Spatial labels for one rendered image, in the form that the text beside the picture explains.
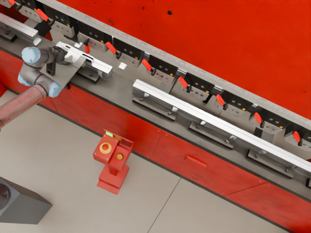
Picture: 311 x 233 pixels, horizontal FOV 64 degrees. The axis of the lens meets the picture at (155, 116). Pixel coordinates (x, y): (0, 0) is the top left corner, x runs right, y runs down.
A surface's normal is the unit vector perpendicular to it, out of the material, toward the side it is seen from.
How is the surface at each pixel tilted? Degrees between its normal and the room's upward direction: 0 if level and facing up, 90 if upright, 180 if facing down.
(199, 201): 0
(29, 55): 41
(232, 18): 90
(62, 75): 0
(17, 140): 0
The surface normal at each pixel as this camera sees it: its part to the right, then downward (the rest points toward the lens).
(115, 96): 0.14, -0.41
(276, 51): -0.43, 0.80
